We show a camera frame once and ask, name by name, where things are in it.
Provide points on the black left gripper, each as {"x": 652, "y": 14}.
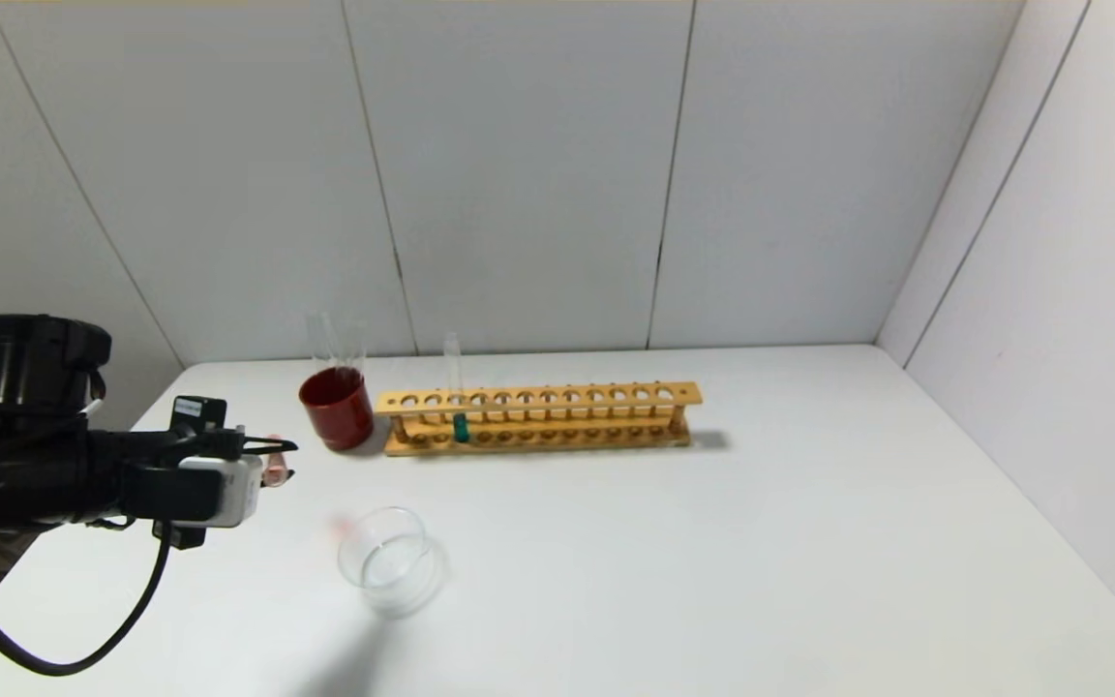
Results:
{"x": 197, "y": 414}

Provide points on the test tube with red pigment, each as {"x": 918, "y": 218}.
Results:
{"x": 275, "y": 470}

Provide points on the test tube with blue pigment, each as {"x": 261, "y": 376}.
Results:
{"x": 461, "y": 427}

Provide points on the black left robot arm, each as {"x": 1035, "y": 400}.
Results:
{"x": 35, "y": 474}

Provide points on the empty clear test tube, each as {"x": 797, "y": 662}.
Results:
{"x": 355, "y": 347}
{"x": 321, "y": 341}

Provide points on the wooden test tube rack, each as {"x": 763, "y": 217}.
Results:
{"x": 538, "y": 397}

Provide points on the dark red plastic cup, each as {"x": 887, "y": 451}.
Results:
{"x": 337, "y": 411}

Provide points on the clear glass dish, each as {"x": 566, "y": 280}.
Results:
{"x": 391, "y": 566}

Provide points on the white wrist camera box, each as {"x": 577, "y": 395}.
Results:
{"x": 240, "y": 489}

